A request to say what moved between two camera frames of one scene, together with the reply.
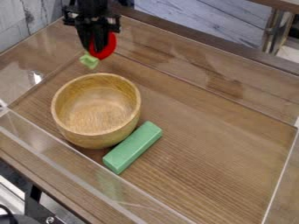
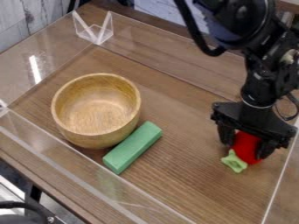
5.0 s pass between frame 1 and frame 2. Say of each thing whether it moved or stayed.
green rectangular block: stayed
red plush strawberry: moved
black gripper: moved
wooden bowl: stayed
